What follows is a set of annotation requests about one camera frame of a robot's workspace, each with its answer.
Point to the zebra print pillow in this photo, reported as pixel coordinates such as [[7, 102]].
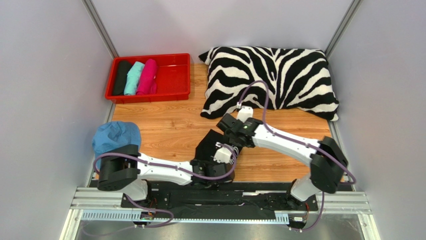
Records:
[[267, 77]]

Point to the blue bucket hat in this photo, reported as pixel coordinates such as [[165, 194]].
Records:
[[113, 135]]

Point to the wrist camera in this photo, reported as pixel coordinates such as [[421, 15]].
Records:
[[224, 154], [245, 113]]

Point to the red plastic bin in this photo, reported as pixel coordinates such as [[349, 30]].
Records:
[[173, 78]]

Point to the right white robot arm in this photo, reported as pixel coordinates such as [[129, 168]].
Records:
[[324, 157]]

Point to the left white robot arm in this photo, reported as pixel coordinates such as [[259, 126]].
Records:
[[128, 171]]

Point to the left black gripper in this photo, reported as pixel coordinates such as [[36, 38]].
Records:
[[212, 162]]

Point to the black t shirt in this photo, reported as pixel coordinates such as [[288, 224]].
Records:
[[206, 148]]

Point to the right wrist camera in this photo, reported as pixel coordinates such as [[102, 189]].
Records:
[[245, 113]]

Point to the rolled pink shirt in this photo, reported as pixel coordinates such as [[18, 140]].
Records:
[[147, 81]]

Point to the rolled black shirt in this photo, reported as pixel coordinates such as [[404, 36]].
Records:
[[123, 68]]

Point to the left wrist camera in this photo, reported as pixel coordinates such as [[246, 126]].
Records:
[[224, 154]]

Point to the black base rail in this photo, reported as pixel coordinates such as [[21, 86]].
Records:
[[236, 201]]

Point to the rolled teal shirt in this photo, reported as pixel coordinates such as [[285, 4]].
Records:
[[133, 78]]

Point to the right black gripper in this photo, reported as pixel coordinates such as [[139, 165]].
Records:
[[227, 122]]

